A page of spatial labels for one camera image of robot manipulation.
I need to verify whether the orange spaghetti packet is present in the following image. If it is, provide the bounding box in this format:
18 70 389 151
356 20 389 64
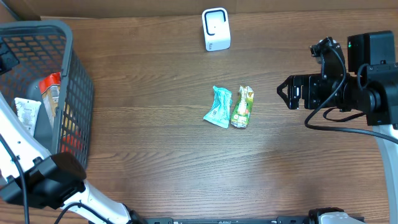
39 72 83 155

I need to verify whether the white barcode scanner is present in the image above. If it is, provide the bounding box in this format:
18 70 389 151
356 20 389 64
201 7 231 52

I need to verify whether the teal snack packet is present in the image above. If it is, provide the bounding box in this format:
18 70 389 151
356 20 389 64
203 86 233 129

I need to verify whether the white printed packet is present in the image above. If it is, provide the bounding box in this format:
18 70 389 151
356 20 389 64
14 98 41 136

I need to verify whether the green snack packet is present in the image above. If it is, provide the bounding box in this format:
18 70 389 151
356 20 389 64
231 86 254 128

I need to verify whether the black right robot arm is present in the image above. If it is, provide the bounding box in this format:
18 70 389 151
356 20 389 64
277 30 397 223

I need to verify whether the grey plastic shopping basket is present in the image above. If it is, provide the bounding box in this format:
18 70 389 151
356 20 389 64
1 21 94 167

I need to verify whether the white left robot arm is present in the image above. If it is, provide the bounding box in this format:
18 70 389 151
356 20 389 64
1 35 134 223

